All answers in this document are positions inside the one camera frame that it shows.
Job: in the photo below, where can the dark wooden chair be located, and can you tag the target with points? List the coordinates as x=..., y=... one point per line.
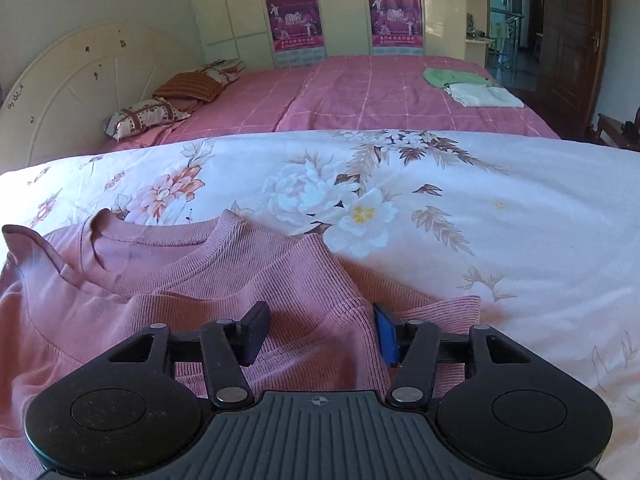
x=620, y=135

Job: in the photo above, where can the floral bed sheet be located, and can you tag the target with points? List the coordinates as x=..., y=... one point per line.
x=525, y=240

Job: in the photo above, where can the pink checked bed cover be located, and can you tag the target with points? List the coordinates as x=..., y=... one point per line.
x=350, y=95

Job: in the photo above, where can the brown striped pillow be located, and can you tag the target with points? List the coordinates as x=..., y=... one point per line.
x=192, y=85

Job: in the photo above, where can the brown wooden door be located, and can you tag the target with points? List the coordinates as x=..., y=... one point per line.
x=570, y=50

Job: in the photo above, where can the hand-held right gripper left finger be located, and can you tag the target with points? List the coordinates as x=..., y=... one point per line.
x=256, y=332

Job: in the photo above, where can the purple wall poster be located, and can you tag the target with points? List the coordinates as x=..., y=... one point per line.
x=396, y=17
x=295, y=22

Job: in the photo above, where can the metal stair railing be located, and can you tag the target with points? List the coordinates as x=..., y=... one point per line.
x=505, y=35

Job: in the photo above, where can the folded green cloth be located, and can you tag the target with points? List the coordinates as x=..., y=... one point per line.
x=452, y=77

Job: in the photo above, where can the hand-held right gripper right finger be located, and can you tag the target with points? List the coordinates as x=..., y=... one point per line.
x=386, y=335

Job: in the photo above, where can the cream wardrobe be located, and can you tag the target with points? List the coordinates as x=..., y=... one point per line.
x=345, y=10

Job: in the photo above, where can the cream round headboard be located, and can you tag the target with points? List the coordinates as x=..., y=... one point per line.
x=75, y=85

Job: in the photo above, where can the folded white cloth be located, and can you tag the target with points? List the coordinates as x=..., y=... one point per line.
x=482, y=96

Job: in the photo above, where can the pink sweater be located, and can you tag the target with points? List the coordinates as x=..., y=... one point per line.
x=150, y=310

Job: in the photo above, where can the cream open shelf unit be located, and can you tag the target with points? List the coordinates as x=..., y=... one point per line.
x=477, y=10

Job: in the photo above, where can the patterned white pillow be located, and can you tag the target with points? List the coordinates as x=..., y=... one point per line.
x=145, y=115

